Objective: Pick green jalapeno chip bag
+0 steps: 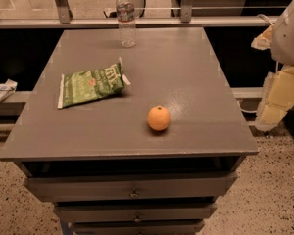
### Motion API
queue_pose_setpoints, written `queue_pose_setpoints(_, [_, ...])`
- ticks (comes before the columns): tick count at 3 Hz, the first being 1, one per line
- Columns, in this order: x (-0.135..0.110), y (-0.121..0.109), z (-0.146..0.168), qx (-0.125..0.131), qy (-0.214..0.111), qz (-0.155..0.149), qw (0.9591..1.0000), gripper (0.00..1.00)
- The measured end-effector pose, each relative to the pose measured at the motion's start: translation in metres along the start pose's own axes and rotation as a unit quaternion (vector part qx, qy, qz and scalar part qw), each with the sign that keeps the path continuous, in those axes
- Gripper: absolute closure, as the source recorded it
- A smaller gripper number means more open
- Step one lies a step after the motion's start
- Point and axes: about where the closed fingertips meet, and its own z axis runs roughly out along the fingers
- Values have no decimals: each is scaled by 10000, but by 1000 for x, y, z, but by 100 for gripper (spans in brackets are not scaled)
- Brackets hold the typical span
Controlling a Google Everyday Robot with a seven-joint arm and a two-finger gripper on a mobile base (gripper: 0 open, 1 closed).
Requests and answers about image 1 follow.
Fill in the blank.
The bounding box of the top grey drawer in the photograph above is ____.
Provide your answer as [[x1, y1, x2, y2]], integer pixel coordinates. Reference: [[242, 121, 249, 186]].
[[24, 172, 237, 203]]

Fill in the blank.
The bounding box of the white packet on ledge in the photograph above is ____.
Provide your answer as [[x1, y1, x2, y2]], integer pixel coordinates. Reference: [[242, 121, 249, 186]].
[[0, 79, 18, 103]]

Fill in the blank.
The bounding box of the grey drawer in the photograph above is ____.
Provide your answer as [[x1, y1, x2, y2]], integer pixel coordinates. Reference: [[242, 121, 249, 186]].
[[24, 172, 237, 203], [54, 203, 217, 223], [73, 220, 204, 235]]

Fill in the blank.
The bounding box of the bottom grey drawer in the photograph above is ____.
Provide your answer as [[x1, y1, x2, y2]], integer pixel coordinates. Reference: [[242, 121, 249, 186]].
[[73, 220, 204, 235]]

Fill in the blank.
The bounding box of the clear plastic water bottle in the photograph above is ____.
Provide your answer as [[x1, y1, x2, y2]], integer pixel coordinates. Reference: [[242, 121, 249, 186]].
[[116, 0, 136, 48]]

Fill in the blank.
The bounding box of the green jalapeno chip bag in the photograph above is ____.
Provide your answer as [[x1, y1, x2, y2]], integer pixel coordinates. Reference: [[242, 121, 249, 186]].
[[58, 58, 130, 109]]

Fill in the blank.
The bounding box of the white cable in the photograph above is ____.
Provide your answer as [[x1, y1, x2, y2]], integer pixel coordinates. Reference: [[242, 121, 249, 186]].
[[256, 13, 274, 25]]

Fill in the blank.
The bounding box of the orange fruit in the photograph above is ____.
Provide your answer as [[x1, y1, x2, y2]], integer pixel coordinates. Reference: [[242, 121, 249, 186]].
[[147, 106, 171, 131]]

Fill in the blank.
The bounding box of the grey drawer cabinet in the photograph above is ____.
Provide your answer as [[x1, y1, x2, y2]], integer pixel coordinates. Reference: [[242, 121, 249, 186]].
[[0, 27, 260, 235]]

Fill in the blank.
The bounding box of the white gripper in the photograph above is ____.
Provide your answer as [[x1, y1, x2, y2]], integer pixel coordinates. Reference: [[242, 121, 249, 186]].
[[251, 0, 294, 131]]

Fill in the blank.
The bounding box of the middle grey drawer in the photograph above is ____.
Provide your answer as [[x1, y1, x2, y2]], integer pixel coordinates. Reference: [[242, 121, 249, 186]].
[[54, 203, 217, 223]]

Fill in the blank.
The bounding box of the metal railing frame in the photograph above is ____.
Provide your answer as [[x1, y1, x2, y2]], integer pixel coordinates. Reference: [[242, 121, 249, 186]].
[[0, 0, 294, 30]]

